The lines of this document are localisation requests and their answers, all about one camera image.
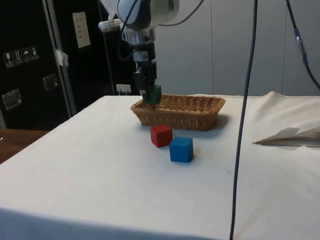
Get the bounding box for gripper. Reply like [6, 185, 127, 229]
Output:
[133, 42, 158, 100]

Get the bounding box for green cube block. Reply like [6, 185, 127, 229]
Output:
[143, 84, 162, 105]

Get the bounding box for wicker basket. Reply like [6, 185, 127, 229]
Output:
[130, 93, 227, 132]

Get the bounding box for red cube block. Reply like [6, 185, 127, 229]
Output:
[150, 124, 174, 149]

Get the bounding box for blue cube block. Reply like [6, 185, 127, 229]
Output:
[169, 136, 194, 164]

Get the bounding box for black cabinet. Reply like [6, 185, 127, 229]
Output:
[0, 0, 116, 131]

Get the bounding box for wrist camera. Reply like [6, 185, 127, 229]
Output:
[97, 19, 123, 33]

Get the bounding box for black cable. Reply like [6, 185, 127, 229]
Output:
[158, 0, 205, 27]
[285, 0, 320, 91]
[229, 0, 259, 240]

